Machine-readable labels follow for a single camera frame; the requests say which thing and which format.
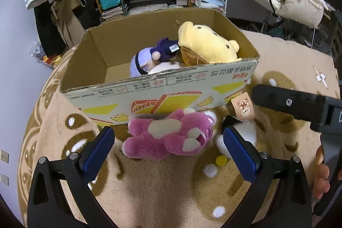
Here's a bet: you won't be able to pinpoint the person's right hand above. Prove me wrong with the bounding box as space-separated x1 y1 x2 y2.
313 145 330 200

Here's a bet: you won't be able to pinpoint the pink plush bear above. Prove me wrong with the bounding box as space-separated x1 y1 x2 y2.
121 108 217 159

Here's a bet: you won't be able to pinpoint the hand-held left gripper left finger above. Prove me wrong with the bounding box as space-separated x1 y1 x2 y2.
27 126 116 228

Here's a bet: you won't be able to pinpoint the purple dressed plush doll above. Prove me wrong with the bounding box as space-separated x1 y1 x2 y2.
130 38 180 77

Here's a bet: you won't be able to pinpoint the yellow dog plush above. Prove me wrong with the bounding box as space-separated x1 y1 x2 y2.
177 21 241 66

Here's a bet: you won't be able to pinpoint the beige coat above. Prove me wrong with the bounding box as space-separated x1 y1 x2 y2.
51 0 86 48

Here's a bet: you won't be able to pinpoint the white cable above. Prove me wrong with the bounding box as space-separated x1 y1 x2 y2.
310 0 325 49

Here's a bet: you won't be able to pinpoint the pile of books and papers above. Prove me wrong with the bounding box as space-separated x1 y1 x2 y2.
125 0 187 16

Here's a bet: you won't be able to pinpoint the beige brown plush rug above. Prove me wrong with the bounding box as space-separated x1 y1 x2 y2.
17 28 342 228

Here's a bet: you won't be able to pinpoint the stack of books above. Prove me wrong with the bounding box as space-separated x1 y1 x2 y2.
102 5 125 21

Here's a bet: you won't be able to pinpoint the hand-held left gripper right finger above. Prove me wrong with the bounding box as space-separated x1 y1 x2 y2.
223 126 313 228

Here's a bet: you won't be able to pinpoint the blue white packet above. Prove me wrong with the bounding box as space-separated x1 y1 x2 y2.
196 0 225 8

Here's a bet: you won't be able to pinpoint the red yellow packets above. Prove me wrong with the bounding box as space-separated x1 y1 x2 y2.
41 54 63 67

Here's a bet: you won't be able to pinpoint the cardboard box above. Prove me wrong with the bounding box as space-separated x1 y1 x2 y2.
59 7 260 127

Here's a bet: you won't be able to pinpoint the cream pillow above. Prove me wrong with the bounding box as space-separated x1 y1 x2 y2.
278 0 330 29

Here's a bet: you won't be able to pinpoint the black coat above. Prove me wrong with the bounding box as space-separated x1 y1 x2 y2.
33 0 102 56

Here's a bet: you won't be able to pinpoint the black white panda plush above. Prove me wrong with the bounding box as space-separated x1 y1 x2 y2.
215 114 257 159

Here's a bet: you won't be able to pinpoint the patterned plastic bag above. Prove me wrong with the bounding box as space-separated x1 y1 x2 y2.
29 40 46 59

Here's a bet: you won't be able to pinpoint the bear print tag card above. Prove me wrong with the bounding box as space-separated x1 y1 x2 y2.
230 97 255 122

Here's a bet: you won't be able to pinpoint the black chair base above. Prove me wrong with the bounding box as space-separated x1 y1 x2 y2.
256 10 316 44

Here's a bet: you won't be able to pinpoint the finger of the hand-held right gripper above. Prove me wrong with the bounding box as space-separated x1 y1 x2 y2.
251 84 330 127

